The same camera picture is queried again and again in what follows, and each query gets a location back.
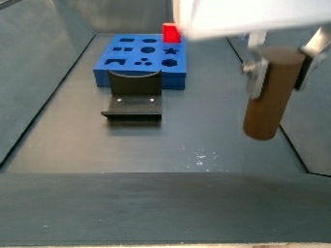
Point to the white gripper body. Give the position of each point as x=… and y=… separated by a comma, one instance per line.
x=203, y=19

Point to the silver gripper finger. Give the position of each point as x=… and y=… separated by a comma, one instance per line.
x=315, y=52
x=255, y=68

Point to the brown wooden cylinder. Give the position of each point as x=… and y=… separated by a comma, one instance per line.
x=264, y=111

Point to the blue foam shape board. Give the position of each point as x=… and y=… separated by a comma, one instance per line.
x=140, y=54

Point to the red rounded block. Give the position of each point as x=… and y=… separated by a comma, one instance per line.
x=171, y=34

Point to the black plastic bracket stand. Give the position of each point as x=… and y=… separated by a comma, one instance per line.
x=135, y=97

